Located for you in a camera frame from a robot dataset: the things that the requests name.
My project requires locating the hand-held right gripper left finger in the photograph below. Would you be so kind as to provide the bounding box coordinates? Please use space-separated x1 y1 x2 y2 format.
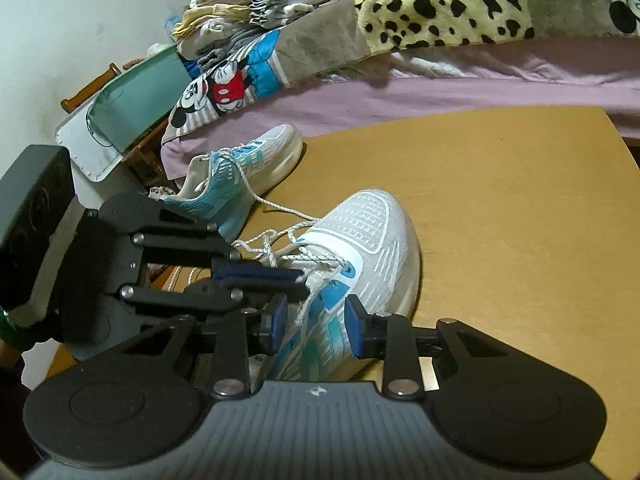
120 292 290 402

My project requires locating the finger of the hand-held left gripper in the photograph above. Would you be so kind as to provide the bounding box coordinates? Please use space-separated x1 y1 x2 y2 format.
132 200 307 286
120 280 311 321

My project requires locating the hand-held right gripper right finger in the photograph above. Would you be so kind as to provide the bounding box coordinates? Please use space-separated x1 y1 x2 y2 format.
345 294 494 403

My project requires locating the white and blue sneaker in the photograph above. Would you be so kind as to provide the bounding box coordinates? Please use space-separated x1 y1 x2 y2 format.
247 189 421 396
150 123 304 243

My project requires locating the wooden chair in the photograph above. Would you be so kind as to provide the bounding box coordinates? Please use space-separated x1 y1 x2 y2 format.
60 62 173 191

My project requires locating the teal plastic tub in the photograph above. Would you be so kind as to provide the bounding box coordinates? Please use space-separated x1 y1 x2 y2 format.
54 45 193 183

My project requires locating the cartoon mouse printed blanket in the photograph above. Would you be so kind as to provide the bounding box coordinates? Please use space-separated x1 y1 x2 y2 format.
162 0 640 146

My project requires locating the purple bed sheet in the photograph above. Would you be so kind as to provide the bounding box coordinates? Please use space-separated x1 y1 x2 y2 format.
160 37 640 181

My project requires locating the pile of folded clothes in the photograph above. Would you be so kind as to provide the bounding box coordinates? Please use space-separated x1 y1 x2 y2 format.
172 0 426 58

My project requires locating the dark wooden bed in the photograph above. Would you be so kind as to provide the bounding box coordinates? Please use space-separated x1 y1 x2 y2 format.
620 130 640 162

